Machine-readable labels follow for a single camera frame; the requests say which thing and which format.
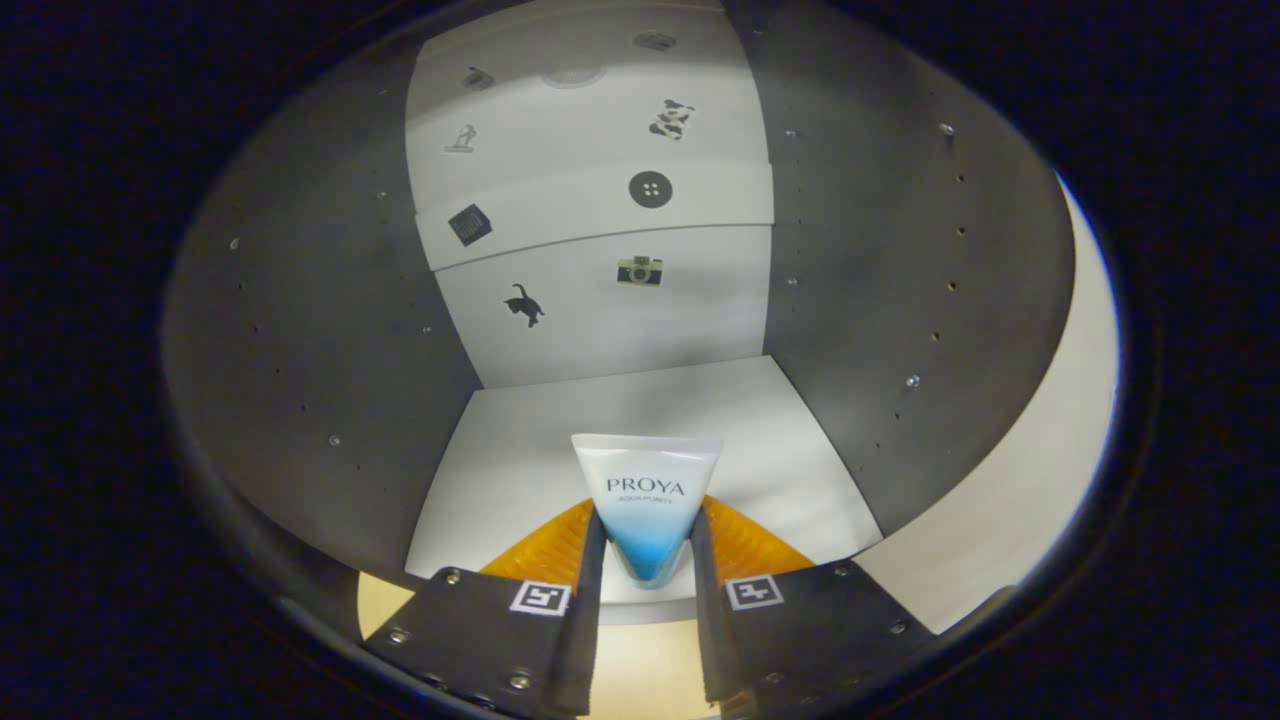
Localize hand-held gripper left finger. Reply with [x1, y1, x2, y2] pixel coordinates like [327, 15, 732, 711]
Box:
[362, 498, 609, 719]

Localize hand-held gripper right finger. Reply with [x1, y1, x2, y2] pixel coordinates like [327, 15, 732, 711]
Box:
[688, 496, 943, 719]

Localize white and blue tube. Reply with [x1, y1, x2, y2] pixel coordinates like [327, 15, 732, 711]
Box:
[570, 433, 724, 591]

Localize white cabinet door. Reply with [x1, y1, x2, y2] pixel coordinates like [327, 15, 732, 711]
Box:
[855, 175, 1121, 636]

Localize white cabinet shelf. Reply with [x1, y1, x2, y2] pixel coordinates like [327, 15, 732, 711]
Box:
[405, 355, 884, 606]

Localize grey cabinet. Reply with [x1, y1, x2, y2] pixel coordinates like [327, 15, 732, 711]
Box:
[160, 0, 1076, 626]

